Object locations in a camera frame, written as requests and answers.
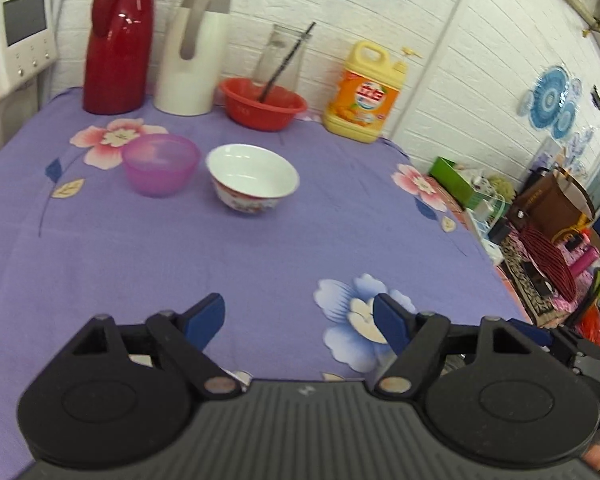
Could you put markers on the yellow detergent bottle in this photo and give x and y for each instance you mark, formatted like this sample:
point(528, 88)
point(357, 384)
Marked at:
point(365, 95)

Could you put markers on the white water dispenser with screen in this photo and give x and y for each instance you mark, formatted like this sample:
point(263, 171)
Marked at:
point(15, 65)

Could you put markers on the purple plastic bowl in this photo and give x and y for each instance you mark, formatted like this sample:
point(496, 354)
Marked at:
point(160, 170)

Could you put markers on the white thermos jug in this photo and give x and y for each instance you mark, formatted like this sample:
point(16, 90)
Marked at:
point(195, 60)

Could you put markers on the black stirring stick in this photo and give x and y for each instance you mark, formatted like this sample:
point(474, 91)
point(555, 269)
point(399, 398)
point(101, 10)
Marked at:
point(290, 57)

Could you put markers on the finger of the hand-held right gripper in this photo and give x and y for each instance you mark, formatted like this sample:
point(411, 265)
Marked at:
point(530, 332)

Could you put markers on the dark red knitted cloth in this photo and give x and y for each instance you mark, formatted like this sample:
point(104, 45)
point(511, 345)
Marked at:
point(550, 262)

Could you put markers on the red thermos jug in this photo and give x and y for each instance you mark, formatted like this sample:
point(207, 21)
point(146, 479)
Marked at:
point(120, 55)

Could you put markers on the large blue paper fan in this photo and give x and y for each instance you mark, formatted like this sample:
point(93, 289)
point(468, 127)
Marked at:
point(550, 97)

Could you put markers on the purple floral tablecloth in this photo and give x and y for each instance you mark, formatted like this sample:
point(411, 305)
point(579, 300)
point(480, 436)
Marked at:
point(180, 260)

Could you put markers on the green box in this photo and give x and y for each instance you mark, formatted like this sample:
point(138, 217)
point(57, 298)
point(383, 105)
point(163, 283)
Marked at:
point(452, 182)

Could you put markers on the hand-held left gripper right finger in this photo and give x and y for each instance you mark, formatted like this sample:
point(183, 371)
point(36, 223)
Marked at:
point(392, 320)

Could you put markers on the red plastic basin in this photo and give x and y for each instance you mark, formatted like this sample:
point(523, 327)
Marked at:
point(250, 110)

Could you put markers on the floral ceramic bowl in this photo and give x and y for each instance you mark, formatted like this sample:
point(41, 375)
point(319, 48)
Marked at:
point(252, 170)

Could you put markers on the medium blue paper fan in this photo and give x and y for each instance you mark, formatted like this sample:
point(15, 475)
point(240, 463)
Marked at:
point(564, 119)

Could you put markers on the leopard print cloth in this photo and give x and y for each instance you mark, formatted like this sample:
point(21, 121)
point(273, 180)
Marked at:
point(522, 280)

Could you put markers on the white power strip with chargers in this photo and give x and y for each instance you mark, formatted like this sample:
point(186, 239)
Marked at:
point(490, 205)

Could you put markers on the brown paper bag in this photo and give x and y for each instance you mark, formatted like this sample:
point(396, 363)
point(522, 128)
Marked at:
point(555, 205)

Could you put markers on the glass pitcher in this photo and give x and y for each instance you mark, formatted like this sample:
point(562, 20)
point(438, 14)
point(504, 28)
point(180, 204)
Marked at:
point(275, 55)

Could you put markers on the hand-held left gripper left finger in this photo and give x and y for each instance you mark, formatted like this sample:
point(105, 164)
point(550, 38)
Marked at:
point(205, 317)

